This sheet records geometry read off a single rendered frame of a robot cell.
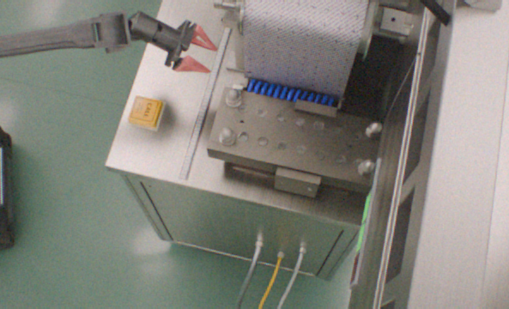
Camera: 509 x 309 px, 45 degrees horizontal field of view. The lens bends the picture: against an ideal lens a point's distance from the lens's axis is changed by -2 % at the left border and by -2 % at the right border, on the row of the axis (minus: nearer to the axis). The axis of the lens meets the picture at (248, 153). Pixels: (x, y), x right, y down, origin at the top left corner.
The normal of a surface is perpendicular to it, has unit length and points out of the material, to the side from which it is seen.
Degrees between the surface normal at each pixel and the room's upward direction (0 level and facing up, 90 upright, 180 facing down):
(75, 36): 31
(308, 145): 0
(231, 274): 0
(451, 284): 0
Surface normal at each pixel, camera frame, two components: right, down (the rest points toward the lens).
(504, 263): 0.00, -0.35
